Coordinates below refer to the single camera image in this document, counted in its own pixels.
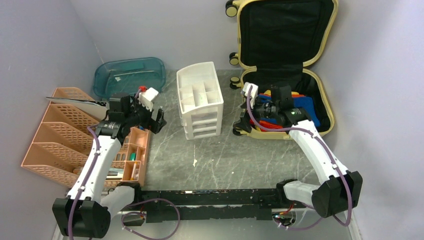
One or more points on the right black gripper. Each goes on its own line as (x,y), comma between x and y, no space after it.
(244,123)

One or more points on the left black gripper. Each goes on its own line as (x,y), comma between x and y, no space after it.
(156,125)

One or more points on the red cloth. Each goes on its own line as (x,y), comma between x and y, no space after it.
(293,116)

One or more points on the white plastic drawer unit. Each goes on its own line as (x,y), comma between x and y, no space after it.
(200,100)

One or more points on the teal plastic bin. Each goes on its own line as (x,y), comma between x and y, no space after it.
(126,76)

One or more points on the blue cloth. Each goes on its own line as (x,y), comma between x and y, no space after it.
(306,102)

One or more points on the yellow hard-shell suitcase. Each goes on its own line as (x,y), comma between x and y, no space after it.
(278,41)

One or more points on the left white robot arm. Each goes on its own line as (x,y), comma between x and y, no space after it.
(92,179)

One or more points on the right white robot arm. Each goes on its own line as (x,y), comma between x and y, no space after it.
(339,189)

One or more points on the grey folder in organizer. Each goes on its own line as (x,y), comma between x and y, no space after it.
(96,109)

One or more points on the orange mesh file organizer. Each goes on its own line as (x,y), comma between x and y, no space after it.
(62,142)

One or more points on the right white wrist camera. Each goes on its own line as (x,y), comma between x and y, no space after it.
(250,92)

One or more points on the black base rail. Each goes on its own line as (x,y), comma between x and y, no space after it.
(262,204)

